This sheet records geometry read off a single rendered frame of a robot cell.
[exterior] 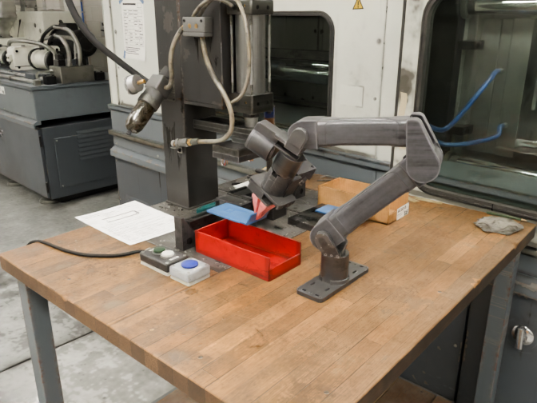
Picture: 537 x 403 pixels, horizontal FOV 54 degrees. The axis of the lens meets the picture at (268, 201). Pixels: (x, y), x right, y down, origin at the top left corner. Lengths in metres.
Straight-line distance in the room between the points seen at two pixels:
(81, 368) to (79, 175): 2.35
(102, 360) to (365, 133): 1.84
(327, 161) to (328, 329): 1.14
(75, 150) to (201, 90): 3.12
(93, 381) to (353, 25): 1.79
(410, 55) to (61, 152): 3.27
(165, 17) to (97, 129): 3.08
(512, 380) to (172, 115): 1.40
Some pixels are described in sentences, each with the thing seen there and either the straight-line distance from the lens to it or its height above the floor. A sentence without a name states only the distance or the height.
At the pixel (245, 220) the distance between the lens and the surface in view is 1.25.
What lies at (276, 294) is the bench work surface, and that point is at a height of 0.90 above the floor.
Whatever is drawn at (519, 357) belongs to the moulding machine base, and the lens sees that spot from 1.95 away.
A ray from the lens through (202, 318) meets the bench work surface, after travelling 1.08.
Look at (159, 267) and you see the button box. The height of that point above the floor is 0.91.
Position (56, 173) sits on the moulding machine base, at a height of 0.28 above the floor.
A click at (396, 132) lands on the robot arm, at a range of 1.05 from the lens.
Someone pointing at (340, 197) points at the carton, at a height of 0.95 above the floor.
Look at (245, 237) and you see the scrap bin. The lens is 1.38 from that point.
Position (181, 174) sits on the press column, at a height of 1.01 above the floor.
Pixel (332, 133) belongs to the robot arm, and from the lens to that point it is 1.07.
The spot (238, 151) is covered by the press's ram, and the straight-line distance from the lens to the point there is 1.38.
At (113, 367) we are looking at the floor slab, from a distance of 2.53.
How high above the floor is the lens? 1.47
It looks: 20 degrees down
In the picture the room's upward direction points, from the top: straight up
